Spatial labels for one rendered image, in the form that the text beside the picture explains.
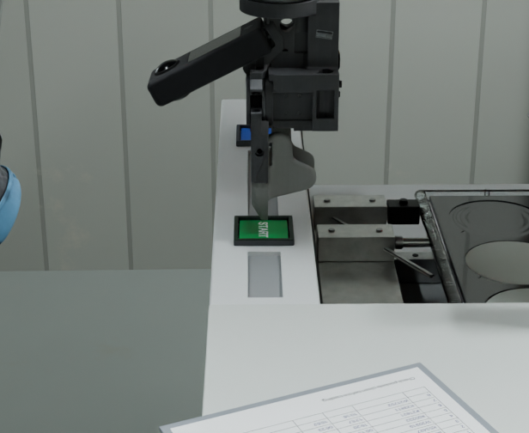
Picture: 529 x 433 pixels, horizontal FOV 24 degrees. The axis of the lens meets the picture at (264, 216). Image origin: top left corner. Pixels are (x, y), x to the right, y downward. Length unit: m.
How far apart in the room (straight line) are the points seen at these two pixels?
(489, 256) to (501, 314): 0.26
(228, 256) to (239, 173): 0.20
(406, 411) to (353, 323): 0.14
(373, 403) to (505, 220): 0.51
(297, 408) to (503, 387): 0.16
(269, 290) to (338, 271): 0.22
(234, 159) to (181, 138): 1.79
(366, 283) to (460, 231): 0.13
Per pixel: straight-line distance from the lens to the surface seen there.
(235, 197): 1.26
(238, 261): 1.12
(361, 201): 1.38
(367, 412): 0.89
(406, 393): 0.92
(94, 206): 3.23
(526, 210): 1.41
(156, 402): 2.73
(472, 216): 1.38
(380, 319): 1.02
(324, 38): 1.09
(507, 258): 1.29
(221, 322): 1.01
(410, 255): 1.40
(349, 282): 1.27
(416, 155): 3.19
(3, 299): 3.20
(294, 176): 1.13
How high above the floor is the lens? 1.45
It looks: 24 degrees down
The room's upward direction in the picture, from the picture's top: straight up
